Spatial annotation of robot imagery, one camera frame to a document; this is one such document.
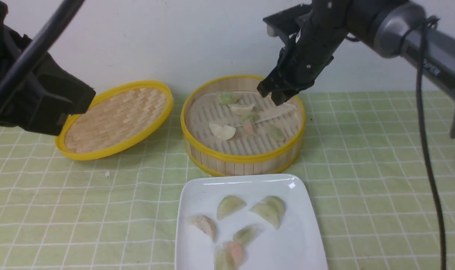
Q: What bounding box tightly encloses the yellow rimmed bamboo steamer lid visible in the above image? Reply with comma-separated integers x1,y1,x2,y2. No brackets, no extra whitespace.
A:
55,80,174,161

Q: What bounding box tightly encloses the pale green dumpling plate top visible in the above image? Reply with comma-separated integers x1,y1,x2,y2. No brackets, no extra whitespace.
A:
216,195,246,221

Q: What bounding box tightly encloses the green dumpling plate right back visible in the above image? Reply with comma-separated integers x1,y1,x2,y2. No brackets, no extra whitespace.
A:
262,195,286,217

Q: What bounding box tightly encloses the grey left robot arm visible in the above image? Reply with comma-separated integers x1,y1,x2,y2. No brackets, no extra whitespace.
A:
0,0,96,136

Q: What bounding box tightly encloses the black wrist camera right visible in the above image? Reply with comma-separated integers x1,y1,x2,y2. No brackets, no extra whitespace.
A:
262,3,312,45

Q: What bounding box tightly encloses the pale dumpling plate right front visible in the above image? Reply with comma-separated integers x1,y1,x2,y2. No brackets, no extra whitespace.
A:
249,203,281,230

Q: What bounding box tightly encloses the beige dumpling plate left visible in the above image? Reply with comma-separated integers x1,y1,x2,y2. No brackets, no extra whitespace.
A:
189,215,217,242

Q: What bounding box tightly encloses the green dumpling steamer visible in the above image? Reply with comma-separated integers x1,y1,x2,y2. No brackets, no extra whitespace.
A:
218,92,240,105
266,124,285,141
214,246,236,270
233,225,258,247

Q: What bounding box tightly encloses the green dumpling steamer top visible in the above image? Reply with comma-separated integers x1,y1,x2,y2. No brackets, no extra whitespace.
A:
218,92,240,105

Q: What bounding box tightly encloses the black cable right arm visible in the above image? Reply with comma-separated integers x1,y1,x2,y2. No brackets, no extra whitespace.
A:
415,15,447,270

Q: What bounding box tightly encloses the white steamer liner paper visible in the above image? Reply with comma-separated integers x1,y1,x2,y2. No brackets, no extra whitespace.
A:
186,91,301,156

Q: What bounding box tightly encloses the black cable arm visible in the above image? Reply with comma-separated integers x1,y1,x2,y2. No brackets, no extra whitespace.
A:
415,15,447,270
0,0,86,130

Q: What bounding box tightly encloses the white dumpling steamer left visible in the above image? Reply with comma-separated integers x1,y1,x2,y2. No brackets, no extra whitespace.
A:
209,122,236,141

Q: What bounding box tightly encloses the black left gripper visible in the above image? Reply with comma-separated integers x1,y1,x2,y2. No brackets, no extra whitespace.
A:
0,54,96,136

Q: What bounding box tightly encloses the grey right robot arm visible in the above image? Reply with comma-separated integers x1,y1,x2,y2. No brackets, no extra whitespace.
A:
257,0,455,139

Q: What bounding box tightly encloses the white dumpling steamer centre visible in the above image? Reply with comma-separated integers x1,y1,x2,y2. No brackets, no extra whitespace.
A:
228,103,255,116

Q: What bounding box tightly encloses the white square plate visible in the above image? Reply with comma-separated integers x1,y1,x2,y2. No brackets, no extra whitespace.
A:
174,173,328,270

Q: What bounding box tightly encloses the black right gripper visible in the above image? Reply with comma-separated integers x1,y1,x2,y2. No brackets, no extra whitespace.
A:
257,22,334,106

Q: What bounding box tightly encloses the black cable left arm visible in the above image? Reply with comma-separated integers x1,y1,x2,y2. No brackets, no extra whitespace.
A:
0,0,86,130

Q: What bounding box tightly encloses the pink dumpling on plate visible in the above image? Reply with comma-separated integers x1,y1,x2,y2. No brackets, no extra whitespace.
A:
223,241,245,270

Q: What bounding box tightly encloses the small green dumpling centre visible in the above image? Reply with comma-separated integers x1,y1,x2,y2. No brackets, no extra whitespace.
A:
242,113,259,123

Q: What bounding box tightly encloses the yellow rimmed bamboo steamer basket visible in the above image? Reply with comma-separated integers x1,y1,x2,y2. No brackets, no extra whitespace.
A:
180,75,306,176

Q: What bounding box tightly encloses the white dumpling steamer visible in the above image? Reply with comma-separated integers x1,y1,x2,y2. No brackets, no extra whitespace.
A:
209,122,236,141
228,103,255,116

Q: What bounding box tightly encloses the pink dumpling in steamer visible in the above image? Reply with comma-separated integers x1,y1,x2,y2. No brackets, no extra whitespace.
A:
242,118,255,136

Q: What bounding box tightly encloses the green dumpling steamer front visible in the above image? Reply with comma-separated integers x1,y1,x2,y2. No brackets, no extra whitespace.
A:
214,246,236,270

